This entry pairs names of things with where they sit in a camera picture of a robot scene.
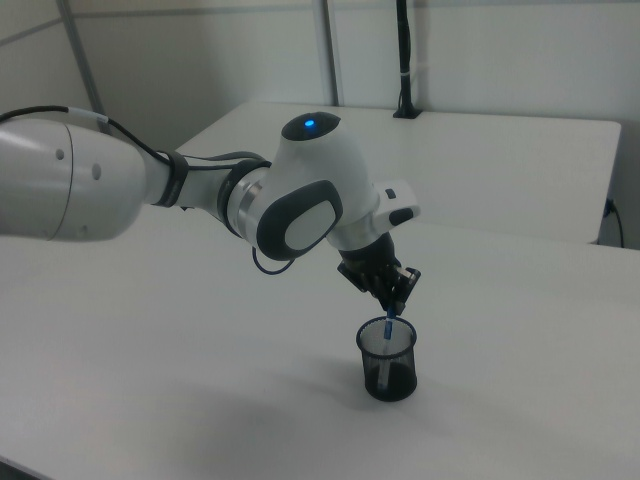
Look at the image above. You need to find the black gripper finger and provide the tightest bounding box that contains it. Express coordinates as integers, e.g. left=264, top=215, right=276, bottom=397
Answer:
left=370, top=277, right=397, bottom=313
left=390, top=266, right=422, bottom=317

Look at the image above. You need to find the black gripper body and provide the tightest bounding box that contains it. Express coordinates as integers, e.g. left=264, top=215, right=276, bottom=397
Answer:
left=336, top=233, right=403, bottom=294

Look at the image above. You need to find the blue white marker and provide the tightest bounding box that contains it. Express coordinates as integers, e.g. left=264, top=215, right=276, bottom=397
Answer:
left=378, top=305, right=397, bottom=399

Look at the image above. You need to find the black mesh pen cup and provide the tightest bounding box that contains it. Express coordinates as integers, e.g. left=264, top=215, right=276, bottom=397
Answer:
left=355, top=315, right=420, bottom=403

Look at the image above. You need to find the white side table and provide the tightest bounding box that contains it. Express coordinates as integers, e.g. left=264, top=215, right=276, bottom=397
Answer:
left=174, top=101, right=623, bottom=246

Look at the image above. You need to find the black clamped pole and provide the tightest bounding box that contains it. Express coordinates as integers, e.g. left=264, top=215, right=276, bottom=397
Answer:
left=391, top=0, right=424, bottom=121

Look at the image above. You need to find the grey wall divider strip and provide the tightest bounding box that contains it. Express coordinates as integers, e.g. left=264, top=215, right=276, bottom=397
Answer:
left=316, top=0, right=347, bottom=107

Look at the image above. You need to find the grey aluminium frame post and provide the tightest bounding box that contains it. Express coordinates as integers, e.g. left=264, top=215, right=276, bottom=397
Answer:
left=56, top=0, right=113, bottom=135

